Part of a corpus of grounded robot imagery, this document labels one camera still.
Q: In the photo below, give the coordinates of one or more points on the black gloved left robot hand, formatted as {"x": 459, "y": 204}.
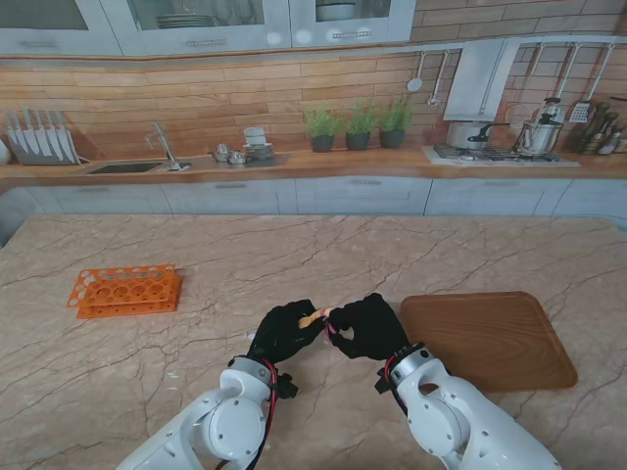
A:
{"x": 281, "y": 335}

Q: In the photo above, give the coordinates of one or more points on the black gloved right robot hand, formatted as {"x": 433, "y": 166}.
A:
{"x": 372, "y": 328}

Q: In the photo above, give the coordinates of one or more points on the yellow microfibre cloth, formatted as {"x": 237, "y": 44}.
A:
{"x": 313, "y": 317}

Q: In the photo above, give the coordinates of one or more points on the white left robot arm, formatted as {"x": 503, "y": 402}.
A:
{"x": 210, "y": 431}

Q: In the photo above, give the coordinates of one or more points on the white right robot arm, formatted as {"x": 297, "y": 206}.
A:
{"x": 455, "y": 416}

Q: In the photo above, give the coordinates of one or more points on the brown wooden tray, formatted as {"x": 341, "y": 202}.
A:
{"x": 490, "y": 338}

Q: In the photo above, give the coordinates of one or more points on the orange test tube rack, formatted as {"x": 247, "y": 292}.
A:
{"x": 117, "y": 294}

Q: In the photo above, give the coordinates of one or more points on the printed kitchen backdrop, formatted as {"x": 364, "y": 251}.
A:
{"x": 196, "y": 98}

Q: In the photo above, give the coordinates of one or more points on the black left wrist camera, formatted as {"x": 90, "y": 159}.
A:
{"x": 288, "y": 387}

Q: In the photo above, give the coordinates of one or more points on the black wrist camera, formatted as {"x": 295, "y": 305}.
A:
{"x": 288, "y": 387}
{"x": 382, "y": 381}

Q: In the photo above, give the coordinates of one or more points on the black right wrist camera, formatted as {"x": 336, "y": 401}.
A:
{"x": 382, "y": 381}

